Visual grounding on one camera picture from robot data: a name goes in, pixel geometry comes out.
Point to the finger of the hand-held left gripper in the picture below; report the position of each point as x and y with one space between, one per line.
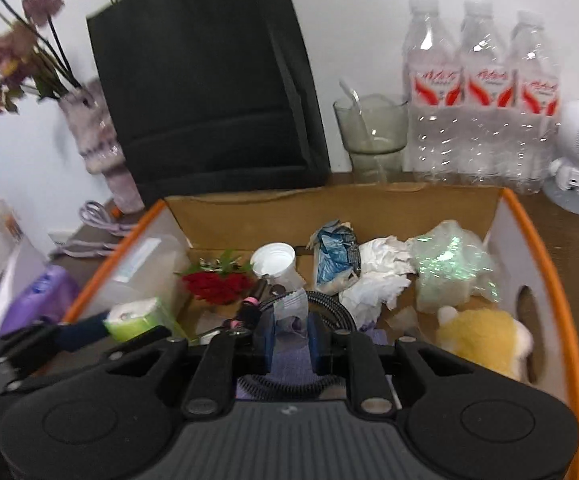
142 336
82 332

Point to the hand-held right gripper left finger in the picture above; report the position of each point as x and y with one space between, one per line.
267 342

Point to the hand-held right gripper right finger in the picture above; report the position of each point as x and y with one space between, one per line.
318 342

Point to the green tissue pack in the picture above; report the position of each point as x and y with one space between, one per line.
137 317

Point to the clear plastic packet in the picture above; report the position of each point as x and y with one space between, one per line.
292 317

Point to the translucent plastic container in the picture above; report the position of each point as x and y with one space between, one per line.
144 270

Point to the red artificial roses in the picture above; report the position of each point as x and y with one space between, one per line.
217 282

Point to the white plastic cup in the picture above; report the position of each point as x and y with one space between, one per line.
274 262

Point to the blue packet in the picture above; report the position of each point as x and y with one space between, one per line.
334 255

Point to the white tissue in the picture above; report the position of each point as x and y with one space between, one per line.
379 275

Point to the cardboard box with orange edges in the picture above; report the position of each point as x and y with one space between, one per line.
219 220

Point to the green iridescent plastic bag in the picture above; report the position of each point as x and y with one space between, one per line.
449 265

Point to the yellow plush toy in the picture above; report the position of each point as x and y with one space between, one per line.
479 340

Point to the purple bottle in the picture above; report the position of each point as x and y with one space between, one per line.
39 300

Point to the pink marbled vase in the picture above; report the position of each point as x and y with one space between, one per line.
102 145

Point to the clear glass cup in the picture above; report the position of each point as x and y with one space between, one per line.
374 140

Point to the clear plastic spoon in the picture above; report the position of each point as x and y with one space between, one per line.
354 102

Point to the black paper bag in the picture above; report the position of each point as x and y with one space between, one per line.
199 85

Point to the clear water bottle red label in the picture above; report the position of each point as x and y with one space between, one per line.
487 110
537 120
432 110

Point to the dried pink flowers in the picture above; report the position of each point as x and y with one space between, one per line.
17 50

